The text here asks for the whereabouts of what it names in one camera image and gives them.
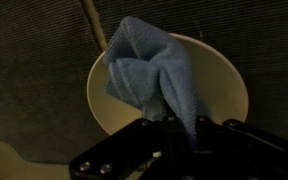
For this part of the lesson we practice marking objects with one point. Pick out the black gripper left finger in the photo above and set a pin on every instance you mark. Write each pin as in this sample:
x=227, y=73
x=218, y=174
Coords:
x=140, y=143

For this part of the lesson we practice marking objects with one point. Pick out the blue microfiber towel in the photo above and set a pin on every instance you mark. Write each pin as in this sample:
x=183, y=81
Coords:
x=143, y=62

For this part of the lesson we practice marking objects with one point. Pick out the white round plate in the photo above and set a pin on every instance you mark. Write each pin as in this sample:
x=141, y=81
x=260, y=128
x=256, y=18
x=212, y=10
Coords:
x=218, y=82

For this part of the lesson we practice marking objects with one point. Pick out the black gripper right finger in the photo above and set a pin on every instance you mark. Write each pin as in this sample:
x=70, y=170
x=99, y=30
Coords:
x=230, y=151

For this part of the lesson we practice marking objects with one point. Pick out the dark placemat under plate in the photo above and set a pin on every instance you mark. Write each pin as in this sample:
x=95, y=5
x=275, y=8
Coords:
x=46, y=53

